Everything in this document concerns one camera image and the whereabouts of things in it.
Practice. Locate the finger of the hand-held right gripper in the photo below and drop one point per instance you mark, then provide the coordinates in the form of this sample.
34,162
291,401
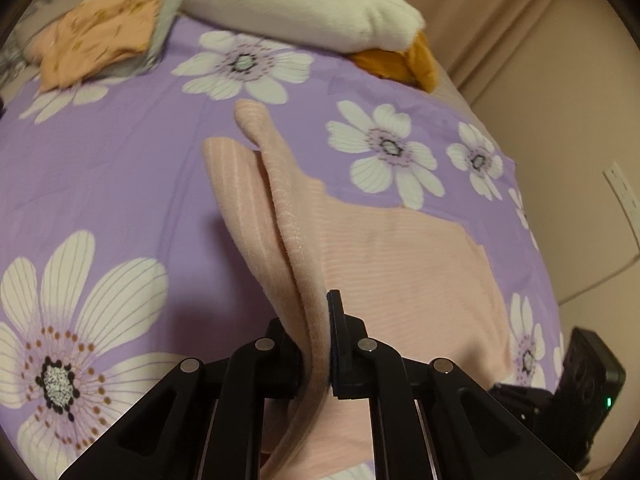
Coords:
520,400

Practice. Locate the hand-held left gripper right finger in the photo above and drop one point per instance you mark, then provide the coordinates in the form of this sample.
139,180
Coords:
335,340

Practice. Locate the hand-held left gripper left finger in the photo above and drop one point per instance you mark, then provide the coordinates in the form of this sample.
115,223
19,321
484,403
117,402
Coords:
285,360

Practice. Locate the pink striped shirt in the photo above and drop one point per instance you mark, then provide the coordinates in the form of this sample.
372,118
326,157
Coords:
400,270

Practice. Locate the purple floral bedsheet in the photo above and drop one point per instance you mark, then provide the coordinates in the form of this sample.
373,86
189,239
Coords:
125,170

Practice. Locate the white goose plush toy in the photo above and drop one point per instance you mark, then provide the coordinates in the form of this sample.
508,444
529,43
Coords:
300,5

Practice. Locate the pink curtain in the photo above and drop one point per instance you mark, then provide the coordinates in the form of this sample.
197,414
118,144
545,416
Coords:
500,20

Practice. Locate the orange patterned folded garment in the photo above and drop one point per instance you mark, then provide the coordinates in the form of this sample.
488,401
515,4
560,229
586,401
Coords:
95,35

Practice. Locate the white wall socket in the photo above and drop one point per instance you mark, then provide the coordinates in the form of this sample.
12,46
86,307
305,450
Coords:
617,195

